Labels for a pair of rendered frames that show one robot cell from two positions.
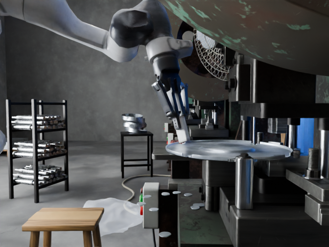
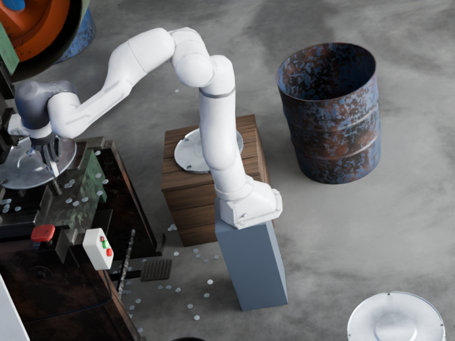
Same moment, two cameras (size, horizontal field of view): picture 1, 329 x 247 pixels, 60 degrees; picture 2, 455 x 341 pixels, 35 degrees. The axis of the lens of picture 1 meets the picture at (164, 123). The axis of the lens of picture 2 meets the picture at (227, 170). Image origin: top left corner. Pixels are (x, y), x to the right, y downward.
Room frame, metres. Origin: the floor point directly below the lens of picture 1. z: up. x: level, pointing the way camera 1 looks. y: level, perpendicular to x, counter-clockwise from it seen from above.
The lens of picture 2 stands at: (2.52, 0.91, 2.21)
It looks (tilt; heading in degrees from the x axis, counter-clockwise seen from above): 40 degrees down; 193
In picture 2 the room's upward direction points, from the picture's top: 17 degrees counter-clockwise
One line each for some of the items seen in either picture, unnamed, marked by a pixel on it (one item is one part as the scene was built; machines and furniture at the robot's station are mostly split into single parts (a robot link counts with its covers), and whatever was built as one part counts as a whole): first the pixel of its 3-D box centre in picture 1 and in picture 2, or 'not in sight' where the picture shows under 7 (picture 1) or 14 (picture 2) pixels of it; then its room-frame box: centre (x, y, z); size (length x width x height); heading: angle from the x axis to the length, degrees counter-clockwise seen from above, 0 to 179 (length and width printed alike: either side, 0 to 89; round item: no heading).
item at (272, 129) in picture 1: (276, 124); not in sight; (0.67, -0.26, 0.84); 0.05 x 0.03 x 0.04; 178
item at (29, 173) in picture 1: (38, 147); not in sight; (2.83, 1.26, 0.47); 0.46 x 0.43 x 0.95; 68
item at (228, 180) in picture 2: not in sight; (221, 147); (0.68, 0.49, 0.71); 0.18 x 0.11 x 0.25; 8
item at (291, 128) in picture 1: (293, 136); not in sight; (0.75, -0.34, 0.81); 0.02 x 0.02 x 0.14
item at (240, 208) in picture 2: not in sight; (246, 193); (0.71, 0.53, 0.52); 0.22 x 0.19 x 0.14; 93
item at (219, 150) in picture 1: (226, 148); (35, 159); (0.67, -0.15, 0.78); 0.29 x 0.29 x 0.01
